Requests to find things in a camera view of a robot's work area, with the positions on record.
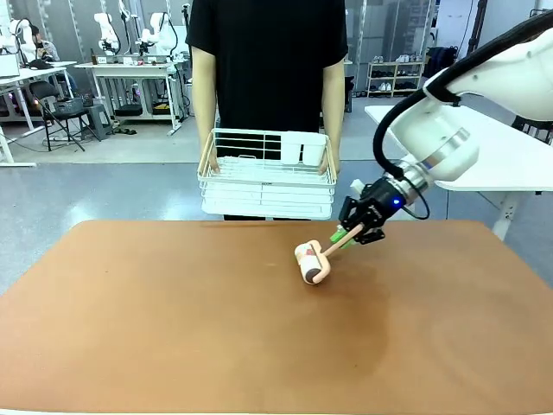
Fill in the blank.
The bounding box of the black folding chair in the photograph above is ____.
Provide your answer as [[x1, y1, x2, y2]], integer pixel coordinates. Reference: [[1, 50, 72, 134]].
[[29, 80, 86, 153]]

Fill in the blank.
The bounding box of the grey plastic stool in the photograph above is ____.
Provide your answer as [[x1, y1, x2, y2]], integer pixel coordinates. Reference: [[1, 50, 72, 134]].
[[83, 103, 114, 142]]

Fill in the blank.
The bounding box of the white lab workbench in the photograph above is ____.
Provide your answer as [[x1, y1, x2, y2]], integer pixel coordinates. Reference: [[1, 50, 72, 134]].
[[74, 61, 184, 137]]

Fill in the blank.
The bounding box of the person's left hand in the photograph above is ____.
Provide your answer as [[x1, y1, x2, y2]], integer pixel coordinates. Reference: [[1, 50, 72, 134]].
[[318, 153, 340, 176]]

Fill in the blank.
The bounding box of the white desk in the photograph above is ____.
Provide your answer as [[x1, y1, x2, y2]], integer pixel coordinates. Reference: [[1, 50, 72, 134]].
[[0, 60, 78, 169]]

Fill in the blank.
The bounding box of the dark backpack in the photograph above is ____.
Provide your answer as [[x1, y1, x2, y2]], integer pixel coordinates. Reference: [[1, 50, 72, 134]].
[[426, 46, 460, 80]]

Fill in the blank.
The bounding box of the wooden shoe rack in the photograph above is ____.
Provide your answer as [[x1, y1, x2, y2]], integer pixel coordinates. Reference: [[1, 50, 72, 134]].
[[366, 60, 427, 99]]

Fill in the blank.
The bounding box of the seated background person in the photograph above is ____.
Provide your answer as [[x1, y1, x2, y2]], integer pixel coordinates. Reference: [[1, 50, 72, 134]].
[[29, 24, 60, 62]]

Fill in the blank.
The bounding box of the white wire dish rack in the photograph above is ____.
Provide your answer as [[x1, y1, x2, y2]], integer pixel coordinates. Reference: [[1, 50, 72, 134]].
[[196, 127, 339, 196]]

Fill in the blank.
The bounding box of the person in black T-shirt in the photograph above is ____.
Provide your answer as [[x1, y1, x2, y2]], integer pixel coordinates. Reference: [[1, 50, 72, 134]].
[[185, 0, 349, 222]]

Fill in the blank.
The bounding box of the person's right forearm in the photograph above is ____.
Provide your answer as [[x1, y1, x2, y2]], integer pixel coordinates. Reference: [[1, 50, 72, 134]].
[[191, 88, 220, 159]]

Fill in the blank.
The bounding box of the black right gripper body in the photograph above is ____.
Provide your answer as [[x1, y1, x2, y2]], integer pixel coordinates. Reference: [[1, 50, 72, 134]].
[[357, 176, 411, 227]]

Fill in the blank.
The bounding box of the white plastic cutlery cup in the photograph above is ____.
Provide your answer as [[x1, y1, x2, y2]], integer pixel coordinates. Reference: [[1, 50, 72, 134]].
[[301, 134, 327, 168], [280, 133, 302, 166]]

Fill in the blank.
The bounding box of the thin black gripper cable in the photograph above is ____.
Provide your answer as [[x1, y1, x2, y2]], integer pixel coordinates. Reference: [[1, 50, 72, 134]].
[[404, 188, 431, 221]]

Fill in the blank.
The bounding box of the pink lint roller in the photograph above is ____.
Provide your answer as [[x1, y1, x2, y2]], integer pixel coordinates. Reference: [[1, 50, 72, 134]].
[[294, 223, 363, 287]]

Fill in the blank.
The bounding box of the black corrugated cable conduit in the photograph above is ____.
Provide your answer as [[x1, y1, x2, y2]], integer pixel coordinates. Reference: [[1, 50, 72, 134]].
[[372, 10, 553, 181]]

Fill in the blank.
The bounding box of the person's left forearm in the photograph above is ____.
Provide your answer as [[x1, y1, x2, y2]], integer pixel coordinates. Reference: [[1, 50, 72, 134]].
[[321, 88, 346, 159]]

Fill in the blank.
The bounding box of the large white side table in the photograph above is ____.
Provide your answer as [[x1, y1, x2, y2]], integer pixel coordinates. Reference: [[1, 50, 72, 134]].
[[365, 105, 553, 241]]

